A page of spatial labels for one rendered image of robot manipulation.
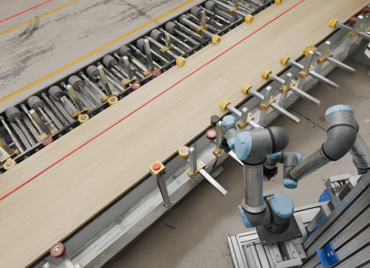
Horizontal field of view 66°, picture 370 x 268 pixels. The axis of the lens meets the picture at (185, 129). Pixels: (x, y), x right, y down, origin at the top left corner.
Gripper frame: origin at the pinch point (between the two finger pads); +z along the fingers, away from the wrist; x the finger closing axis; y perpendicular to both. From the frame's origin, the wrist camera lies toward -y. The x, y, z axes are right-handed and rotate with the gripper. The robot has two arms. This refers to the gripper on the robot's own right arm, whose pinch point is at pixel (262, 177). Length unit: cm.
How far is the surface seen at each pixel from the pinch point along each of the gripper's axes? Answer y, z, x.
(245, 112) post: -34.7, -21.8, 19.2
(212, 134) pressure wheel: -46.7, -2.8, -0.2
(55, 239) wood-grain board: -57, -3, -123
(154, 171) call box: -34, -35, -58
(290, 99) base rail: -37, 18, 86
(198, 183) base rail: -32.8, 17.6, -28.6
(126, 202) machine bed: -56, 16, -77
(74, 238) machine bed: -56, 10, -116
